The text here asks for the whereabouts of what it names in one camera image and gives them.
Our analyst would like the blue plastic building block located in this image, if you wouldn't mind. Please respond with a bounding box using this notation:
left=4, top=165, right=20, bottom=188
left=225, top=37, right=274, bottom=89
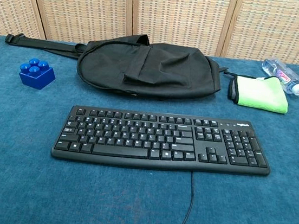
left=17, top=56, right=58, bottom=92

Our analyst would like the blue carpet table mat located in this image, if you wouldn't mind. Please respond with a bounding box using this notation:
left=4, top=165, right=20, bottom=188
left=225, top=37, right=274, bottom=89
left=0, top=27, right=299, bottom=224

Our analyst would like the black computer keyboard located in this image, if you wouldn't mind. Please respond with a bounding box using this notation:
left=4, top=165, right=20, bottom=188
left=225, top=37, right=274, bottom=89
left=49, top=97, right=276, bottom=186

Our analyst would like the black fabric backpack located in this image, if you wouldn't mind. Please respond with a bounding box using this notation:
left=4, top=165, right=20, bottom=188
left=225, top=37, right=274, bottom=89
left=0, top=17, right=232, bottom=110

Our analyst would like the woven rattan folding screen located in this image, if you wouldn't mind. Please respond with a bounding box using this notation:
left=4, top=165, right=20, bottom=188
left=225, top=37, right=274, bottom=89
left=0, top=0, right=299, bottom=74

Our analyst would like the green microfiber cloth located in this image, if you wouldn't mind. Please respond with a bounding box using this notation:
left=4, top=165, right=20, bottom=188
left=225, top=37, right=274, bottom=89
left=219, top=70, right=293, bottom=115

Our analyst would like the clear plastic water bottle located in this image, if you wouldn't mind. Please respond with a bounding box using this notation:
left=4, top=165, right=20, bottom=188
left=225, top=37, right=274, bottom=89
left=258, top=55, right=299, bottom=96

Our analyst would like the thin black cable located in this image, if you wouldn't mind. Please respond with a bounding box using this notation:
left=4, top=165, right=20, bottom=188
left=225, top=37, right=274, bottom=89
left=167, top=168, right=198, bottom=224

